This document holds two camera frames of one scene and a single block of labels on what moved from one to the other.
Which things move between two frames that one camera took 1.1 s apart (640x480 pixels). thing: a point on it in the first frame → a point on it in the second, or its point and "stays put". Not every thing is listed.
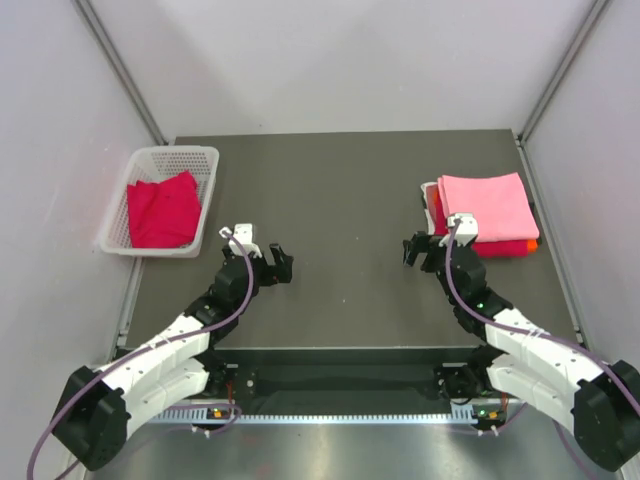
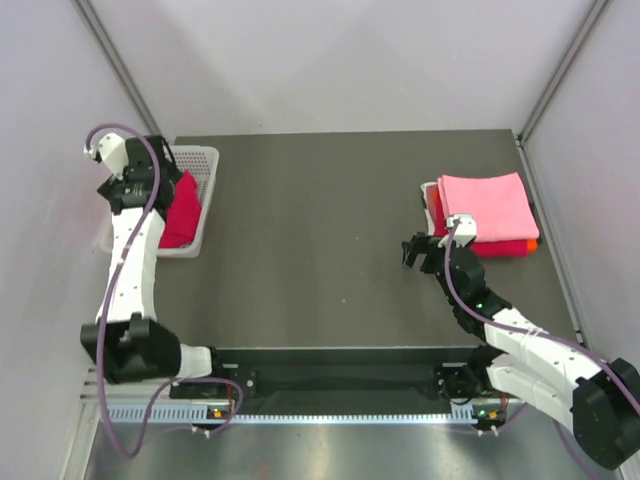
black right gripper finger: (410, 255) stays put
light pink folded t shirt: (498, 204) stays put
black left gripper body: (263, 274) → (172, 177)
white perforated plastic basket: (155, 164) stays put
